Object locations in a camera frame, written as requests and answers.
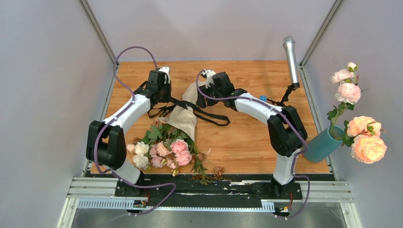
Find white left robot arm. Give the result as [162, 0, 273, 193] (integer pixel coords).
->
[86, 67, 172, 196]

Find rose bouquet with green leaves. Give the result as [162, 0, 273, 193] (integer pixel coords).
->
[126, 121, 212, 185]

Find blue toy brick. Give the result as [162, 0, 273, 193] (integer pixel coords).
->
[259, 95, 267, 102]

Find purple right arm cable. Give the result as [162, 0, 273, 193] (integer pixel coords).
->
[195, 69, 311, 219]

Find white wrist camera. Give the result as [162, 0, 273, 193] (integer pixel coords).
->
[201, 69, 216, 88]
[158, 66, 171, 84]

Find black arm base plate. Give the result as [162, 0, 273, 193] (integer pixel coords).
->
[115, 174, 303, 207]

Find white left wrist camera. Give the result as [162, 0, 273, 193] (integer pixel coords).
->
[158, 66, 171, 84]

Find black ribbon strap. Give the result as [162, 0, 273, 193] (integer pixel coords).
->
[147, 96, 231, 127]

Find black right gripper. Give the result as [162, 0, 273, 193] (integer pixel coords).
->
[196, 82, 223, 109]

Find dried brown rose head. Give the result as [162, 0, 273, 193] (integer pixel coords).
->
[213, 166, 224, 177]

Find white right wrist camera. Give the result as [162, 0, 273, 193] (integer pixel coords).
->
[201, 69, 216, 88]

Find white slotted cable duct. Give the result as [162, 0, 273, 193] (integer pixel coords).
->
[77, 199, 275, 212]

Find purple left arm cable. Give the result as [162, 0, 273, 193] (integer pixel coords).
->
[94, 46, 177, 216]

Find silver microphone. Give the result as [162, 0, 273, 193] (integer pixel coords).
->
[283, 36, 300, 90]

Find peach roses in vase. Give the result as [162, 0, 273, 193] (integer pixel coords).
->
[327, 62, 387, 164]

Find teal ceramic vase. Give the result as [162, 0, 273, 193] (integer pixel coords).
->
[304, 126, 344, 163]

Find brown kraft wrapping paper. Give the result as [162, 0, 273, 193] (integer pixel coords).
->
[158, 82, 198, 141]

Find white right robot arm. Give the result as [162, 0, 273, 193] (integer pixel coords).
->
[197, 70, 307, 199]

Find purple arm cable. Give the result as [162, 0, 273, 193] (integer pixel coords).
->
[195, 69, 311, 219]
[94, 46, 177, 216]

